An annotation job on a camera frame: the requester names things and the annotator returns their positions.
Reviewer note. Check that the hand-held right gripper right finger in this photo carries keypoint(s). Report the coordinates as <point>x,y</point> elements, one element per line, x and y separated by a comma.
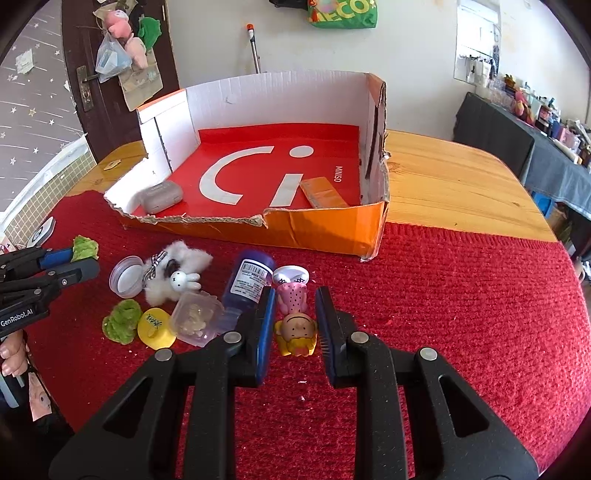
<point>323,332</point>

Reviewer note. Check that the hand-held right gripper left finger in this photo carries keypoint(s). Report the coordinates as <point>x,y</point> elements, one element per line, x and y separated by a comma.
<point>265,337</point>

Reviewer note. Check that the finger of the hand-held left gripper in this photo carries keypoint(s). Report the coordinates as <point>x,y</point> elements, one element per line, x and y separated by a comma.
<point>55,258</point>
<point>74,273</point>

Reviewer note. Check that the yellow doll figure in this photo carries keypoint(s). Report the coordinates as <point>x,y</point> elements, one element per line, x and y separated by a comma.
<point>298,334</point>

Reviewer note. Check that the green fuzzy ball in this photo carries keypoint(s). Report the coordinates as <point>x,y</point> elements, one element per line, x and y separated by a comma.
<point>84,249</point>
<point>121,321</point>

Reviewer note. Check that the blue bottle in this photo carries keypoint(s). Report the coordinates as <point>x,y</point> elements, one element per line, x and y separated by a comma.
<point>247,281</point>

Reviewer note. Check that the small clear plastic box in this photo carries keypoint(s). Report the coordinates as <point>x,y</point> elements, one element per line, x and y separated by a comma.
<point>196,318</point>

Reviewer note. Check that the orange cardboard box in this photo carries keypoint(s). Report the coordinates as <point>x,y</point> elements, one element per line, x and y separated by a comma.
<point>323,230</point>

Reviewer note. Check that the person's left hand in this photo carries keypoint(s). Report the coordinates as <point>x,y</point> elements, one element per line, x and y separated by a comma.
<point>11,355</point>

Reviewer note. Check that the white remote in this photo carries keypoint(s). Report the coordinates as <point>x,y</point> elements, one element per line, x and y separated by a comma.
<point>41,230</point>

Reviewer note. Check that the pink dotted toy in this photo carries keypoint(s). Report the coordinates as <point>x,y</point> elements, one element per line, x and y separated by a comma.
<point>292,297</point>

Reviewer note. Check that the round clear lid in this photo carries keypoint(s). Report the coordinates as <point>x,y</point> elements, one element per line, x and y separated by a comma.
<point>124,275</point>

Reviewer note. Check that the white round case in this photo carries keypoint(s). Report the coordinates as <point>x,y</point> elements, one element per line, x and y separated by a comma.
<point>288,275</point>

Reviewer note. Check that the yellow round toy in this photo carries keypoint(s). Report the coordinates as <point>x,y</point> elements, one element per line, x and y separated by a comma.
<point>154,328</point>

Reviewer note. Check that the grey earbud case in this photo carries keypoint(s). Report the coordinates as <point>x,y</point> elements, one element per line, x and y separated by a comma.
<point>159,196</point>

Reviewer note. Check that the orange packet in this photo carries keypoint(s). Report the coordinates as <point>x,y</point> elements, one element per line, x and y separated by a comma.
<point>323,194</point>

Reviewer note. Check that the red blanket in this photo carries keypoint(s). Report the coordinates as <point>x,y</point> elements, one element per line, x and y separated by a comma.
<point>461,300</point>

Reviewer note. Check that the starry grey curtain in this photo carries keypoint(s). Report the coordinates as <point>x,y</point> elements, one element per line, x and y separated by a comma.
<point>32,115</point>

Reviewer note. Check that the clear plastic bag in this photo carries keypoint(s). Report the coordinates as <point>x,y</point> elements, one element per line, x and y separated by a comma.
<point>111,60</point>

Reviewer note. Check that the brown door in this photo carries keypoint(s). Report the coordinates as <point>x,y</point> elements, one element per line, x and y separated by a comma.
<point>74,46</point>

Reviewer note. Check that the pink plush toy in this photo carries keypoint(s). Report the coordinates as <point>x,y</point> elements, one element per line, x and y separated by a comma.
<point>117,21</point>

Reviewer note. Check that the green plush toy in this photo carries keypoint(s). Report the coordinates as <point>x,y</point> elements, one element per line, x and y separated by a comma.
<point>150,30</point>

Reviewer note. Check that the dark tablecloth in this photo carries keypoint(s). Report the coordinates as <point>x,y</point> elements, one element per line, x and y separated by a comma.
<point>508,134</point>

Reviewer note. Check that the row of small trinkets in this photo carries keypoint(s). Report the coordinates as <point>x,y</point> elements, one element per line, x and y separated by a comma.
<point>545,110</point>

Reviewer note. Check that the green shopping bag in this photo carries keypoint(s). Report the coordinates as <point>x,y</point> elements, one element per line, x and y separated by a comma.
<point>344,11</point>

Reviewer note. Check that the wall mirror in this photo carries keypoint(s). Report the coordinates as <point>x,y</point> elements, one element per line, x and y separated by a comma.
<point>478,41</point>

